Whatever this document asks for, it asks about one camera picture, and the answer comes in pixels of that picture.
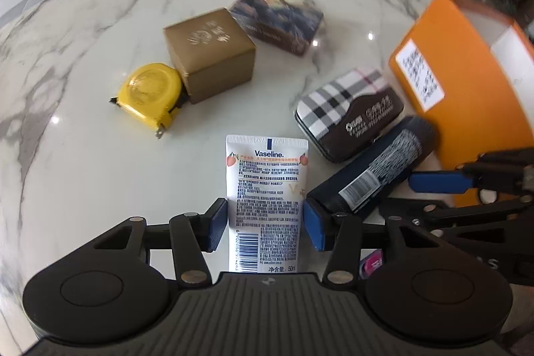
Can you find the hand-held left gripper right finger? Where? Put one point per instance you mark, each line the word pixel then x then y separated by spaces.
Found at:
pixel 313 224

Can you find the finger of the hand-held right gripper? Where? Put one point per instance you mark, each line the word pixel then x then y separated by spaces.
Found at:
pixel 417 210
pixel 438 181

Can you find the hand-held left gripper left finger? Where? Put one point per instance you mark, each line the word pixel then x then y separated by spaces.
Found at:
pixel 217 223

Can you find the dark blue tube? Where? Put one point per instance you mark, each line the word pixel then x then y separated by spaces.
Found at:
pixel 371 168

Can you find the white hand cream tube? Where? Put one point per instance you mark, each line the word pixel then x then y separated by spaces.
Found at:
pixel 267 181

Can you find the orange cardboard box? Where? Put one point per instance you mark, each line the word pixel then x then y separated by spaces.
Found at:
pixel 467 89

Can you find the illustrated card box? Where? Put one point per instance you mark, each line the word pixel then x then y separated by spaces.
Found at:
pixel 277 18

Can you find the small pink object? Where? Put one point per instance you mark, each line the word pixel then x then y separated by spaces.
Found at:
pixel 372 262

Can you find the plaid zip case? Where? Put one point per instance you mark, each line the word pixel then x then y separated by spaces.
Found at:
pixel 346 105

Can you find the yellow tape measure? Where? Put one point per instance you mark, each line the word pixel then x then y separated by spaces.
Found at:
pixel 148 89

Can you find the gold square box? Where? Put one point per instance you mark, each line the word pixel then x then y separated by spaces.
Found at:
pixel 208 51

